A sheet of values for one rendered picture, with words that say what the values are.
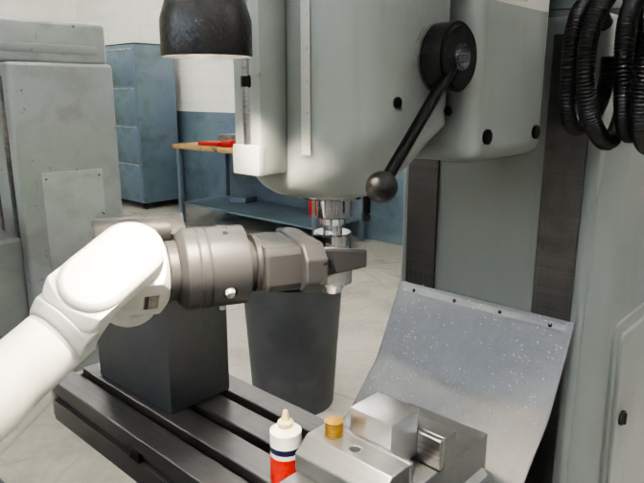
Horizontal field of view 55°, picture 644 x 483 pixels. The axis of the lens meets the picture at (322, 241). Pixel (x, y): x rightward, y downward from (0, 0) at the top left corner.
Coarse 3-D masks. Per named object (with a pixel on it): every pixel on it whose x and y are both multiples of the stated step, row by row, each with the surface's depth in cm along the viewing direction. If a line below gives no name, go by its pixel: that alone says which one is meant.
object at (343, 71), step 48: (288, 0) 58; (336, 0) 56; (384, 0) 57; (432, 0) 63; (288, 48) 59; (336, 48) 57; (384, 48) 58; (288, 96) 60; (336, 96) 58; (384, 96) 59; (288, 144) 62; (336, 144) 59; (384, 144) 61; (288, 192) 64; (336, 192) 63
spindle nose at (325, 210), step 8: (312, 200) 70; (312, 208) 71; (320, 208) 69; (328, 208) 69; (336, 208) 69; (344, 208) 69; (352, 208) 70; (320, 216) 70; (328, 216) 69; (336, 216) 69; (344, 216) 69; (352, 216) 70
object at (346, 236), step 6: (342, 228) 73; (312, 234) 72; (318, 234) 70; (324, 234) 70; (330, 234) 70; (336, 234) 70; (342, 234) 70; (348, 234) 71; (318, 240) 70; (324, 240) 70; (330, 240) 70; (336, 240) 70; (342, 240) 70; (348, 240) 71
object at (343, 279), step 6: (324, 246) 70; (330, 246) 70; (336, 246) 70; (342, 246) 70; (348, 246) 71; (330, 276) 71; (336, 276) 71; (342, 276) 71; (348, 276) 72; (330, 282) 71; (336, 282) 71; (342, 282) 71; (348, 282) 72
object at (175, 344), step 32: (160, 320) 94; (192, 320) 97; (224, 320) 102; (128, 352) 102; (160, 352) 95; (192, 352) 98; (224, 352) 103; (128, 384) 104; (160, 384) 97; (192, 384) 99; (224, 384) 104
